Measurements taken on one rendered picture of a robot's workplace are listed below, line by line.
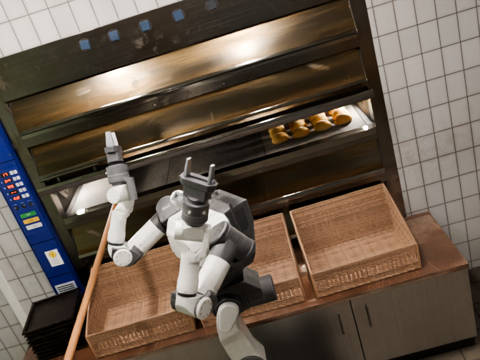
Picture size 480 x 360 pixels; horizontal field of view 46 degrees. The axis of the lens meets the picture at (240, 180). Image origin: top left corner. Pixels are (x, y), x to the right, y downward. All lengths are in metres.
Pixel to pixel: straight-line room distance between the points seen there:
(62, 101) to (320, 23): 1.36
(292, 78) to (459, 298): 1.40
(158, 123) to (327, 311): 1.30
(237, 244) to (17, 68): 1.55
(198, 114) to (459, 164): 1.48
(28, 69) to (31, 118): 0.25
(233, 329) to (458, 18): 1.87
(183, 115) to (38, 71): 0.75
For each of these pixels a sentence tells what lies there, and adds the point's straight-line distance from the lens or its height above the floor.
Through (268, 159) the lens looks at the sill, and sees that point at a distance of 3.08.
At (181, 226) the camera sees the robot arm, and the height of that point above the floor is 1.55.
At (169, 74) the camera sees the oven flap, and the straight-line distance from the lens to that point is 2.91.
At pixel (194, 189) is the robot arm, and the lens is 1.79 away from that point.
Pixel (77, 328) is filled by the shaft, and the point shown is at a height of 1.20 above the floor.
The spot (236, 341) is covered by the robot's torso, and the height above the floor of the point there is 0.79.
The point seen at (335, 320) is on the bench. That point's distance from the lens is 3.00.
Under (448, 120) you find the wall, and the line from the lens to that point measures 3.26.
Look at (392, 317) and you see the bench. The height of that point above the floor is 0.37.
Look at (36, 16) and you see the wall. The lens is 2.97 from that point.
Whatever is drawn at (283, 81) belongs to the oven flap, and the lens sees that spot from 2.96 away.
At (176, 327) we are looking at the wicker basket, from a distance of 3.02.
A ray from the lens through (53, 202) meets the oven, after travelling 3.28.
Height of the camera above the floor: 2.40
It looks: 25 degrees down
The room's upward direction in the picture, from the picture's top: 18 degrees counter-clockwise
